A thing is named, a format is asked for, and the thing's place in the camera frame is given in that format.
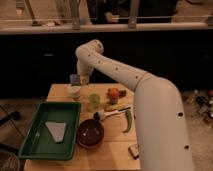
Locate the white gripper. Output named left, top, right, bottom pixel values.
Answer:
left=77, top=60, right=94, bottom=85

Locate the blue sponge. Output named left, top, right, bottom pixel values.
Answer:
left=70, top=74, right=81, bottom=86

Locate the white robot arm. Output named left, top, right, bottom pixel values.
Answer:
left=75, top=39, right=195, bottom=171

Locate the white paper cup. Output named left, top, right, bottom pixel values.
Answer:
left=67, top=85, right=81, bottom=99

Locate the green translucent cup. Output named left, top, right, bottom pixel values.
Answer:
left=89, top=93, right=100, bottom=108

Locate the orange toy fruit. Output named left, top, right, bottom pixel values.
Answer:
left=107, top=88, right=119, bottom=105

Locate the dark brown toy piece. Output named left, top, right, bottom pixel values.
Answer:
left=119, top=90, right=127, bottom=98

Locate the dark red bowl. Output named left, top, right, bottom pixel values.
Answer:
left=77, top=119, right=104, bottom=149

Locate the green chili pepper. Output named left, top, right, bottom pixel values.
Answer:
left=123, top=110, right=132, bottom=133

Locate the grey folded cloth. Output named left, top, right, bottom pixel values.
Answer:
left=45, top=122, right=66, bottom=143

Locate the black stand leg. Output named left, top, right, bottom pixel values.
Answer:
left=0, top=111, right=21, bottom=155

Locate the green plastic tray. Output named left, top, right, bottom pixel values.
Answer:
left=19, top=102, right=81, bottom=160

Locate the wooden block brush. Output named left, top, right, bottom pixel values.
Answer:
left=128, top=144, right=139, bottom=159

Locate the white handled brush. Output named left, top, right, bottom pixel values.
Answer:
left=93, top=107, right=128, bottom=120

